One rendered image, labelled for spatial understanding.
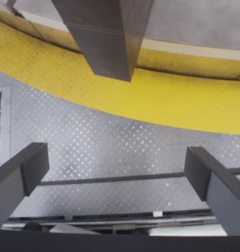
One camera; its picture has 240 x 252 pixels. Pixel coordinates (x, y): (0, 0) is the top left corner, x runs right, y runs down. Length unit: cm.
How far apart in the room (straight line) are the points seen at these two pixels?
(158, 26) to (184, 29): 10
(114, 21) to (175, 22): 43
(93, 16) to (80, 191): 80
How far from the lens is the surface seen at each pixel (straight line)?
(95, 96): 100
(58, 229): 95
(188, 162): 17
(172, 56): 89
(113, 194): 96
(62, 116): 104
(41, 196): 108
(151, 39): 76
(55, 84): 111
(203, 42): 77
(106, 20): 41
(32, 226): 101
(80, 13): 42
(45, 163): 17
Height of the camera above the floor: 93
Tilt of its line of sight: 79 degrees down
